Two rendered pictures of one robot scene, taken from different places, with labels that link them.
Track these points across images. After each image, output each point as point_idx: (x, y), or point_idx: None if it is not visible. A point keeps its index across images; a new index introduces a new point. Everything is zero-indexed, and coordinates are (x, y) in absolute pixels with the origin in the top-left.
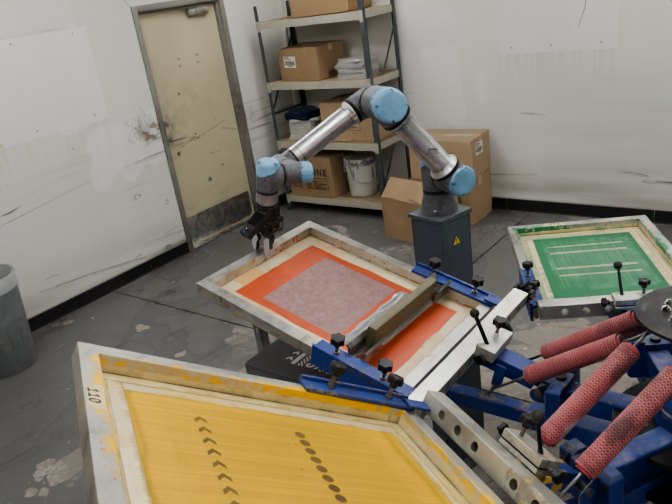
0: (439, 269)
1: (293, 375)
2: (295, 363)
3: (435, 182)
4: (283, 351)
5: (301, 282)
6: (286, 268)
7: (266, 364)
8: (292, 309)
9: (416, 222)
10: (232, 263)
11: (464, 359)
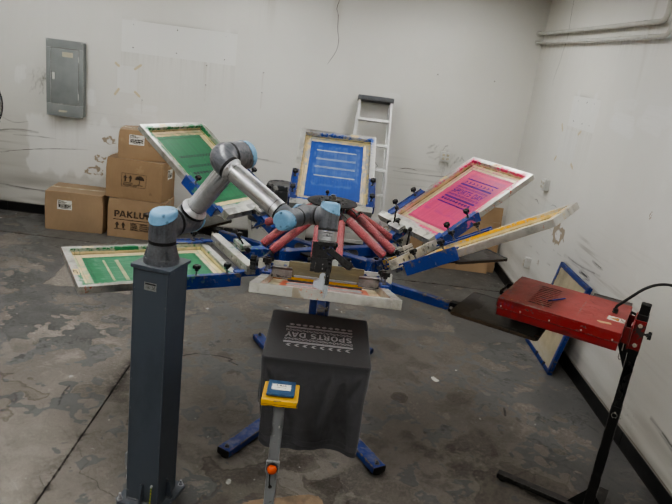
0: (182, 307)
1: (365, 345)
2: (351, 347)
3: (187, 227)
4: (341, 356)
5: None
6: None
7: (363, 358)
8: None
9: (171, 276)
10: (359, 295)
11: None
